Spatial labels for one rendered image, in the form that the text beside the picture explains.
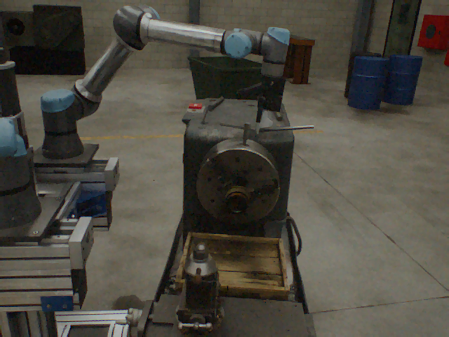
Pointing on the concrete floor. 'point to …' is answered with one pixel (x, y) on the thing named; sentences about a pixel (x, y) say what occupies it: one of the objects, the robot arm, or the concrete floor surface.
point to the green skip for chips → (224, 76)
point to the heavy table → (298, 43)
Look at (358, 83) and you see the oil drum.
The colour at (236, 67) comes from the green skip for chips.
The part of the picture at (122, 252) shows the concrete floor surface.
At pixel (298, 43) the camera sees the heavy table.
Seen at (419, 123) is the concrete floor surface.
